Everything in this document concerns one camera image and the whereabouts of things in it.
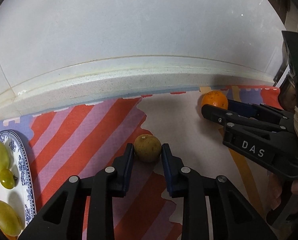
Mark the orange mandarin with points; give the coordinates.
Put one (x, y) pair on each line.
(215, 98)

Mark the small green lime back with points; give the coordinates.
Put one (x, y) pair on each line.
(7, 179)

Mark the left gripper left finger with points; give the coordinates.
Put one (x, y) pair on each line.
(62, 216)

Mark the colourful patterned table mat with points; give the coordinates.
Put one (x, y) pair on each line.
(84, 139)

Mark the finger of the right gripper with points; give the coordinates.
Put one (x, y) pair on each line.
(240, 107)
(265, 118)

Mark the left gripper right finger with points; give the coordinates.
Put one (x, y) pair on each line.
(213, 207)

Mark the small brown longan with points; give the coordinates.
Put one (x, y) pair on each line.
(147, 148)

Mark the large green apple front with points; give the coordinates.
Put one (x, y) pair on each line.
(10, 223)

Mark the blue white porcelain plate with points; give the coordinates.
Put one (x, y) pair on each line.
(21, 197)

